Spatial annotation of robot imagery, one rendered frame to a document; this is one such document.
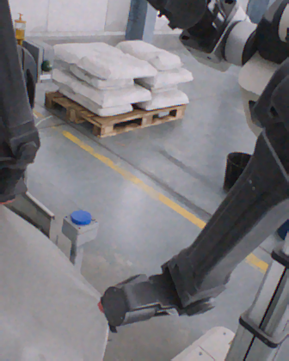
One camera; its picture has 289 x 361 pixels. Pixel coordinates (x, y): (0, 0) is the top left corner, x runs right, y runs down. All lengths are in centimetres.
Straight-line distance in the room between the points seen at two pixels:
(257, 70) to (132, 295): 52
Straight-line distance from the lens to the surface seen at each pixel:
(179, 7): 85
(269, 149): 36
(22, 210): 166
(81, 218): 131
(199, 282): 58
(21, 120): 84
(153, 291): 65
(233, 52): 97
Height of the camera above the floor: 161
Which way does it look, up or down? 29 degrees down
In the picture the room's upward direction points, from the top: 12 degrees clockwise
